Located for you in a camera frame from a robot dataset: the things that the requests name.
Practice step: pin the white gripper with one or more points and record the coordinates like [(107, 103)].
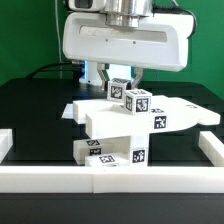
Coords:
[(159, 42)]

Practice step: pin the white tagged cube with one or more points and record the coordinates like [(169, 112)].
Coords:
[(117, 88), (137, 101)]

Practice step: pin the white chair back part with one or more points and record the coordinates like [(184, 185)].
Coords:
[(106, 119)]

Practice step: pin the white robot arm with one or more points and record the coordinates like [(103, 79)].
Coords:
[(127, 13)]

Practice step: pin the paper sheet with tags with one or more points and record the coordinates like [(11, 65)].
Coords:
[(68, 112)]

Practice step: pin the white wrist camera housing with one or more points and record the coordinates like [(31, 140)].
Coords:
[(86, 5)]

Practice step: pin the white left fence rail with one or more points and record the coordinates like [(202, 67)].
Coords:
[(6, 142)]

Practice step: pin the white front fence rail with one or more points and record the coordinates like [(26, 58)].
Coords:
[(58, 179)]

